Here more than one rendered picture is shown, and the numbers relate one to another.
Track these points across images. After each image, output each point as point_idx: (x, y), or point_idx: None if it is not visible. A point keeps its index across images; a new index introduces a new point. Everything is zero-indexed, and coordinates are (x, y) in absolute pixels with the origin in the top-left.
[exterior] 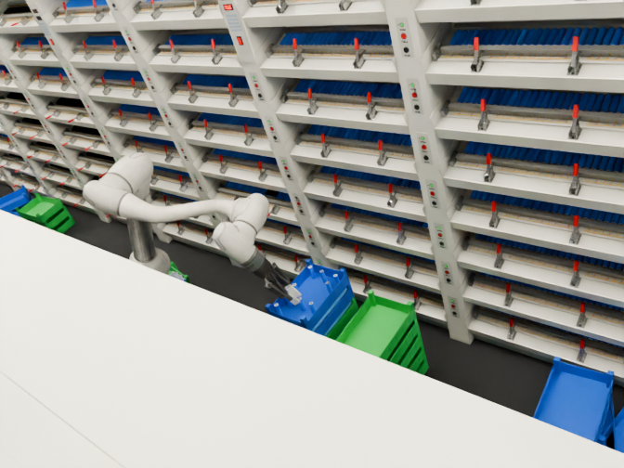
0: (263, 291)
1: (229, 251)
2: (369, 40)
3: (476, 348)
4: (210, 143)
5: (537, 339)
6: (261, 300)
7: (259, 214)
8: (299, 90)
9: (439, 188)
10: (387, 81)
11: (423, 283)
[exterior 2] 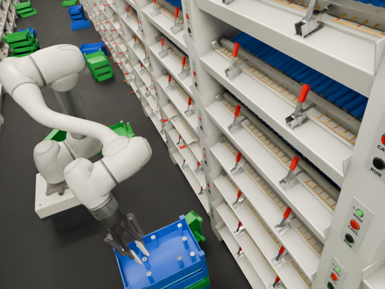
0: (173, 192)
1: (73, 192)
2: None
3: None
4: (161, 61)
5: None
6: (167, 200)
7: (127, 164)
8: (235, 40)
9: (349, 282)
10: (344, 83)
11: None
